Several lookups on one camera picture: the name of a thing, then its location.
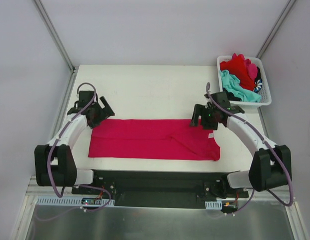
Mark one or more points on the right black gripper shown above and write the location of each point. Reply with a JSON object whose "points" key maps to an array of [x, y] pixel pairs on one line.
{"points": [[203, 120]]}

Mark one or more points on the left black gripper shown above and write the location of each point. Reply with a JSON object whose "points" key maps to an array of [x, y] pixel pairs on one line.
{"points": [[101, 113]]}

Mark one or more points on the magenta pink t shirt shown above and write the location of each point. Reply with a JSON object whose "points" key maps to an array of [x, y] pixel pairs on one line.
{"points": [[158, 139]]}

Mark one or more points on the white plastic laundry basket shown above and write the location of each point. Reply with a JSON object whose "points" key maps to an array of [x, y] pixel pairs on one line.
{"points": [[264, 92]]}

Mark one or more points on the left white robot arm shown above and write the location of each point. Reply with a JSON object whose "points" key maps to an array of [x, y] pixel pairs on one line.
{"points": [[54, 162]]}

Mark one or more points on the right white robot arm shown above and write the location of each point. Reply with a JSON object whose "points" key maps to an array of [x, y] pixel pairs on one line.
{"points": [[271, 163]]}

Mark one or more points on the black t shirt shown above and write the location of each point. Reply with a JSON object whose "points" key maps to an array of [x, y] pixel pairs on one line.
{"points": [[231, 96]]}

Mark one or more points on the teal t shirt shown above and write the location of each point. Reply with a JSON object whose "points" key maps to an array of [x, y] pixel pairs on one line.
{"points": [[232, 84]]}

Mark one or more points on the red t shirt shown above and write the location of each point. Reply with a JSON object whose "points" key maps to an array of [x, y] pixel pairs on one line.
{"points": [[236, 66]]}

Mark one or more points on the black white patterned garment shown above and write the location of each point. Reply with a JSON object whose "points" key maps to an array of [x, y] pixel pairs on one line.
{"points": [[258, 85]]}

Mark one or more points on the right white cable duct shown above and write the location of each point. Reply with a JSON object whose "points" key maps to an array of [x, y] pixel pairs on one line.
{"points": [[220, 204]]}

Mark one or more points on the white cable duct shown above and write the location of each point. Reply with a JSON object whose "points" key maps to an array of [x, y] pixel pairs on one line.
{"points": [[220, 204], [70, 201]]}

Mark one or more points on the left aluminium frame post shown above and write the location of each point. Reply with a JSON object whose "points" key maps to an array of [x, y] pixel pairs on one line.
{"points": [[53, 33]]}

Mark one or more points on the aluminium frame post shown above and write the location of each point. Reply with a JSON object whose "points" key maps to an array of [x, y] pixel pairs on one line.
{"points": [[53, 33], [290, 4]]}

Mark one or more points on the aluminium front rail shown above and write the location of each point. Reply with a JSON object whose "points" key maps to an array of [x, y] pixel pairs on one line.
{"points": [[35, 189]]}

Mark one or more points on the left white cable duct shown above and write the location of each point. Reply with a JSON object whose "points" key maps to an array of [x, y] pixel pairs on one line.
{"points": [[70, 201]]}

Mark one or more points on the right aluminium frame post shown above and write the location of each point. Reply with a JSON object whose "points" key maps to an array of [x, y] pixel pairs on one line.
{"points": [[290, 4]]}

